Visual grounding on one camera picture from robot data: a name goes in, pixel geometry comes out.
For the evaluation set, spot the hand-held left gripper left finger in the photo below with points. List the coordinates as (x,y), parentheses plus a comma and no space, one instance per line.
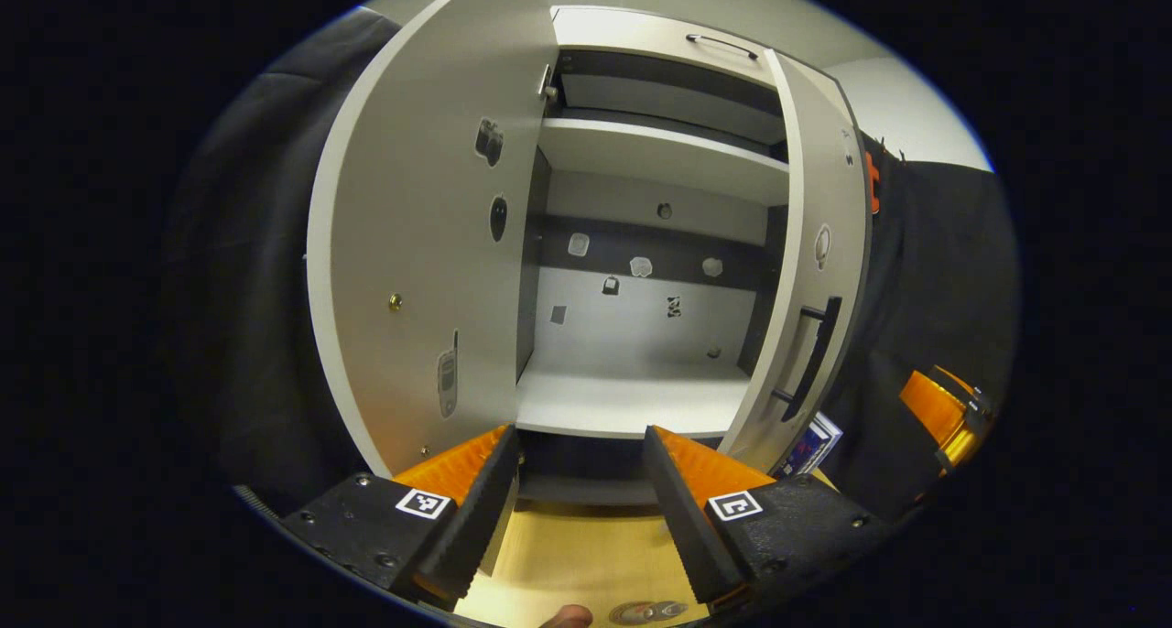
(476,518)

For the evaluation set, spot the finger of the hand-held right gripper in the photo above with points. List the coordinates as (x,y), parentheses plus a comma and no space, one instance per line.
(934,408)

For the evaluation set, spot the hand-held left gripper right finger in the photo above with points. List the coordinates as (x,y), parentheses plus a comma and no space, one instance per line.
(691,527)

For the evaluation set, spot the clear plastic bottle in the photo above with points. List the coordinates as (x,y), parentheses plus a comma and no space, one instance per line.
(645,611)

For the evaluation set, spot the white and grey cabinet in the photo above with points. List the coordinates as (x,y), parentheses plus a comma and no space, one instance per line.
(641,326)

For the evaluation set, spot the white cabinet door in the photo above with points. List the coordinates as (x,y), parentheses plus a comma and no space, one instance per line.
(412,243)
(838,198)

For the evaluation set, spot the white cabinet shelf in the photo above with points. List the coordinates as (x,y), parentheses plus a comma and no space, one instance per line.
(659,156)

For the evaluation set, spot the metal door hinge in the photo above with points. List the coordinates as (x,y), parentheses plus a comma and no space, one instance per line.
(548,83)

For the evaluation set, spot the white cabinet drawer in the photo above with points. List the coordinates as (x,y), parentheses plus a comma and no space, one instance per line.
(623,33)

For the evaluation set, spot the blue printed box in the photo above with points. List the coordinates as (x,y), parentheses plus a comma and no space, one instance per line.
(810,445)

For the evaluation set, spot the black backdrop cloth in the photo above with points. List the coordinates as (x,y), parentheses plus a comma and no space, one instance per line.
(934,271)
(247,243)

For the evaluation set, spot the orange clamp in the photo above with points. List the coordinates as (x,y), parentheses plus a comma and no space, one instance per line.
(872,184)

